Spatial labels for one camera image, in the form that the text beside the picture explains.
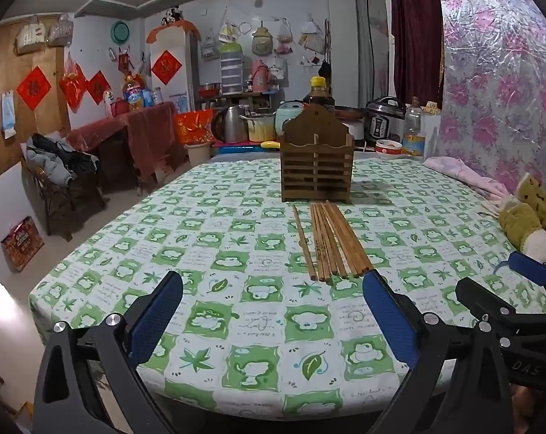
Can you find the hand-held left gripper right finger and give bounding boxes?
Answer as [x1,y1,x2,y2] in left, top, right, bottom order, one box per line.
[361,269,514,434]

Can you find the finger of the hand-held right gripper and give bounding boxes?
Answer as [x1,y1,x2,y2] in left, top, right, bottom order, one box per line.
[508,251,546,293]
[455,277,546,341]

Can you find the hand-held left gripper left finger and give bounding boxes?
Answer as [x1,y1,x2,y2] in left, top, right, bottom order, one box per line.
[33,270,184,434]

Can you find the bundle of wooden chopsticks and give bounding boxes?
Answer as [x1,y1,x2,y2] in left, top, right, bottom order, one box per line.
[310,201,374,282]

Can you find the long wooden chopstick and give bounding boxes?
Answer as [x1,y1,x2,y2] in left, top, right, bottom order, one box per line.
[293,205,310,280]

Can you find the wooden slatted chopstick holder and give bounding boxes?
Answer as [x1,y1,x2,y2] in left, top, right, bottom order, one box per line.
[280,103,356,203]

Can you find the green plush toy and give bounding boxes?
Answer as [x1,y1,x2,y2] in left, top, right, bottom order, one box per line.
[498,174,546,266]

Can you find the green patterned tablecloth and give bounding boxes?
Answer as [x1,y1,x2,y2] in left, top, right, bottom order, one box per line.
[28,151,546,422]

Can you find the pink floral cloth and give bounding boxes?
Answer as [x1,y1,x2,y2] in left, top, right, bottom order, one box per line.
[423,156,506,200]

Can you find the wooden chair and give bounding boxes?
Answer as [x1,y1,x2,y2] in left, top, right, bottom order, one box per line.
[22,154,106,241]

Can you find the red cardboard box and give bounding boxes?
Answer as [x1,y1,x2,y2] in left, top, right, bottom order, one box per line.
[0,216,46,273]

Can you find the beige plastic bucket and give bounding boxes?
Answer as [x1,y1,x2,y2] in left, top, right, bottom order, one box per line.
[185,141,212,166]

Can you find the white paper bag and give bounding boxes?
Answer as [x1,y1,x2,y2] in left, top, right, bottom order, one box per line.
[424,102,443,160]

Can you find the clear plastic oil bottle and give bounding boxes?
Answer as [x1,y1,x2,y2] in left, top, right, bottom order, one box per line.
[402,97,425,157]

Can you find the red-covered side table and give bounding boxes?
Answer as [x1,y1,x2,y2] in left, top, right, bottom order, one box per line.
[67,101,180,191]

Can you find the pile of dark clothes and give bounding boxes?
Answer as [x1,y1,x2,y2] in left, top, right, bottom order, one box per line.
[26,133,100,186]

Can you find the blue plastic tray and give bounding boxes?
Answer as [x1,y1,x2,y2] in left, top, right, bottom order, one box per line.
[213,144,280,157]

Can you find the red gift box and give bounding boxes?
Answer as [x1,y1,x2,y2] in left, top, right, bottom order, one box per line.
[175,109,214,146]

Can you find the pink floral plastic sheet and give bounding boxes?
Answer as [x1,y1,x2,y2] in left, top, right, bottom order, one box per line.
[437,0,546,193]

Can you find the black electric pressure cooker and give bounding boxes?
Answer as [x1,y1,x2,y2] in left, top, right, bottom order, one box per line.
[366,96,411,144]

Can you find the steel electric kettle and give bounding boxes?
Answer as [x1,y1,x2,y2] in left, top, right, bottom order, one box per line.
[212,105,249,144]

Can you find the brown frying pan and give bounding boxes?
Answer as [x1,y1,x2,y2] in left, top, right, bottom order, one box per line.
[334,106,369,122]

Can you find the cream cooking pot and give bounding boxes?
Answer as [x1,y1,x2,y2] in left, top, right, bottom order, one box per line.
[241,114,276,142]

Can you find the white refrigerator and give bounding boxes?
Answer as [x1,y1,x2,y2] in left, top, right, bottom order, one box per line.
[147,27,200,115]

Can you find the yellow cooking oil jug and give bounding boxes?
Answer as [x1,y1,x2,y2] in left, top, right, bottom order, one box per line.
[122,76,145,112]

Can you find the pale green rice cooker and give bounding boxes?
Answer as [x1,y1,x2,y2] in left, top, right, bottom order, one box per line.
[275,102,306,135]

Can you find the dark soy sauce bottle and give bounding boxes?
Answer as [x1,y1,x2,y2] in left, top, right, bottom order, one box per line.
[303,77,337,114]

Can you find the red diamond paper poster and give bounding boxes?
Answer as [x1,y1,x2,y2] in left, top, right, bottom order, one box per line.
[150,50,184,86]
[86,71,111,105]
[16,66,52,110]

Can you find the pack of blue face masks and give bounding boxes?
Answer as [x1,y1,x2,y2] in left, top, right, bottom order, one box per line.
[0,92,19,139]

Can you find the stacked grey food container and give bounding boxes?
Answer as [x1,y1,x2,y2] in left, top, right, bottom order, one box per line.
[219,41,245,96]

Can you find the pink thermos flask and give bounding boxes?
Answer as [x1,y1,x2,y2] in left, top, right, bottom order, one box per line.
[250,59,269,94]

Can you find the dark red curtain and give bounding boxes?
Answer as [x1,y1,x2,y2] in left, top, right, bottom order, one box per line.
[390,0,446,110]

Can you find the white printed tote bag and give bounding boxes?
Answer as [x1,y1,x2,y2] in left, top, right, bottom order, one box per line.
[270,56,288,85]

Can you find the orange cloth cover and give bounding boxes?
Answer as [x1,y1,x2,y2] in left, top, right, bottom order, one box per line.
[146,21,202,45]

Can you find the hanging white plastic bag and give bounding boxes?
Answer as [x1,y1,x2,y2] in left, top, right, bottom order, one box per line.
[298,13,327,53]

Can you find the hanging bag yellow contents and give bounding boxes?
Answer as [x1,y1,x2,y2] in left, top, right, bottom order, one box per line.
[218,8,240,42]

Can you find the hanging bag red contents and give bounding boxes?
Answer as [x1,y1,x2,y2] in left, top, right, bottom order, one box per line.
[276,17,294,55]

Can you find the hanging white mesh bag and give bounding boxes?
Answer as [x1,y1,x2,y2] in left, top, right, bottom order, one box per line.
[46,13,75,48]
[14,15,46,55]

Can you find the brown wall board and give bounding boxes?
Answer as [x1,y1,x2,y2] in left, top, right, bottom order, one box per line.
[0,31,71,182]

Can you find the beige pot-shaped wall hanging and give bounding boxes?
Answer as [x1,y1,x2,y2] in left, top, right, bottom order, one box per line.
[251,24,274,55]

